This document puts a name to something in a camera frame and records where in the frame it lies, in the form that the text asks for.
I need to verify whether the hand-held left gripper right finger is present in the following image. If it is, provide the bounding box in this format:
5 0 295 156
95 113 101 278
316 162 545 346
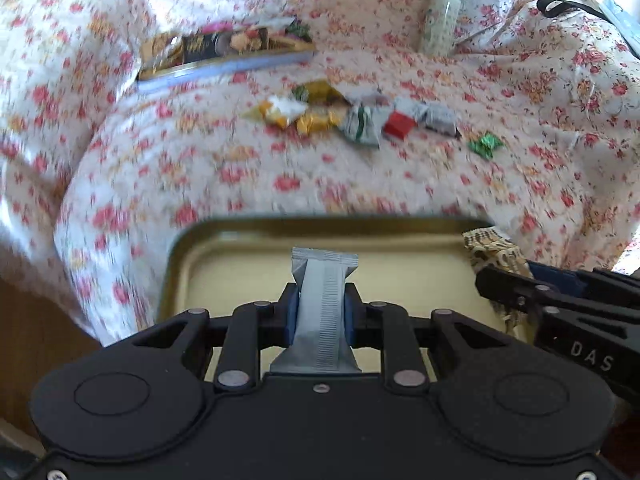
342 282 508 391

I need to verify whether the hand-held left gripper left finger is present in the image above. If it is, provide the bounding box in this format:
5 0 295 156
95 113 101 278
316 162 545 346
131 282 301 392

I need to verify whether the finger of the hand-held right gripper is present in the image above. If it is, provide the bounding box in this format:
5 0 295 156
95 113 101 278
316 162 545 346
474 265 640 323
527 261 640 307

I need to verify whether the grey snack packet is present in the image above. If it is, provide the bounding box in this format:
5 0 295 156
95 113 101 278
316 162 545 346
270 247 364 376

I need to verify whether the cream brown patterned snack packet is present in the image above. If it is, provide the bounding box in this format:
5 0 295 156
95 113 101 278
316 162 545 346
462 228 532 332

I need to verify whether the gold tin tray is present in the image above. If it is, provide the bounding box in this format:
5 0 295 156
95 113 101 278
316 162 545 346
157 216 538 381

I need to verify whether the dark blue white snack packet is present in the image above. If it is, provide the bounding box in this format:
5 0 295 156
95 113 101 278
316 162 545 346
417 102 462 139

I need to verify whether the white orange snack packet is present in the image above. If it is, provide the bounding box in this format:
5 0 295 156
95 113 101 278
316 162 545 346
249 96 307 129

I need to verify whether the yellow green snack packet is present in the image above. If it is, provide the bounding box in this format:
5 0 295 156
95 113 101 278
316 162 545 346
292 80 351 109

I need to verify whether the floral blanket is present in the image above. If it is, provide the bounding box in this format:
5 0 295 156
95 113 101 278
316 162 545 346
0 0 640 348

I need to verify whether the green white snack packet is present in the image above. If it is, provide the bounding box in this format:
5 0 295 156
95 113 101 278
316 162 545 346
342 105 386 149

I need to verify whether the red snack packet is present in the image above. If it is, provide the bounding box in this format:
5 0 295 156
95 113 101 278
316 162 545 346
383 112 416 139

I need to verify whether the gold wrapped candy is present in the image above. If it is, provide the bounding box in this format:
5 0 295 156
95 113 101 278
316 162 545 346
297 110 342 136

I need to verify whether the pale blue tin tray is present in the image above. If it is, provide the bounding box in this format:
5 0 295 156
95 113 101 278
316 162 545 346
136 19 317 94

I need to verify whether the black snack box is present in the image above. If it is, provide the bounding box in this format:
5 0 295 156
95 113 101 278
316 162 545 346
181 29 282 67

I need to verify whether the green white tumbler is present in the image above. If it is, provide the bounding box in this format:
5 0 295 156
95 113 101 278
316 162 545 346
418 0 464 57

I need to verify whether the purple green candy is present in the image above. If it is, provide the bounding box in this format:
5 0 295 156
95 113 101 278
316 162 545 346
285 17 314 44

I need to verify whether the tan snack packet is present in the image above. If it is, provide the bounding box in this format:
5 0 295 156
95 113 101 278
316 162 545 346
140 32 184 74

